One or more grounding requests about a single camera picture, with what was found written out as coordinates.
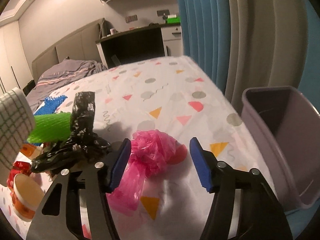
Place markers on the white cup on desk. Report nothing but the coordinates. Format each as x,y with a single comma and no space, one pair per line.
112,31

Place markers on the blue and grey curtain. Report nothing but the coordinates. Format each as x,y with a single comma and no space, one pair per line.
241,44

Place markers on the dark desk with white drawers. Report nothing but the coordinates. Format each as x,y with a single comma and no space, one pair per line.
155,40

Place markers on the grey padded headboard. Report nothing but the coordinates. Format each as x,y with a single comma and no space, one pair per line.
78,45

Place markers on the grey striped blanket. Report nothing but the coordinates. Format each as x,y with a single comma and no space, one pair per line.
59,75

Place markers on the black plastic bag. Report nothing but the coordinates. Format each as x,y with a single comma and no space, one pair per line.
82,145

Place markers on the red snack wrapper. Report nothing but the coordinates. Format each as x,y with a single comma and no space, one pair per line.
18,167

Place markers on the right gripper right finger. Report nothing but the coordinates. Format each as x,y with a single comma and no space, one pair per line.
261,215

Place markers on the purple trash bin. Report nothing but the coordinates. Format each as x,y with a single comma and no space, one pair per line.
285,127

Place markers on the green box on desk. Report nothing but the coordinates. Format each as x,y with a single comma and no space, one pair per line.
173,19

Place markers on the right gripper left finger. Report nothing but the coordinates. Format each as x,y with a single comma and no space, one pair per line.
58,215

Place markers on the pink plastic bag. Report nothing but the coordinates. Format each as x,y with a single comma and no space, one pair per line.
151,153

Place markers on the green foam net sleeve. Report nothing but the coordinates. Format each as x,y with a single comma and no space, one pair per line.
50,128

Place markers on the blue foam net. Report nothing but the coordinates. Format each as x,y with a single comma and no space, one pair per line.
51,104

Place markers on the orange paper cup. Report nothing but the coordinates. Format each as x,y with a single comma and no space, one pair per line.
26,197

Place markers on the patterned white bed sheet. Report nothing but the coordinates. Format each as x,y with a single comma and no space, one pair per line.
174,96

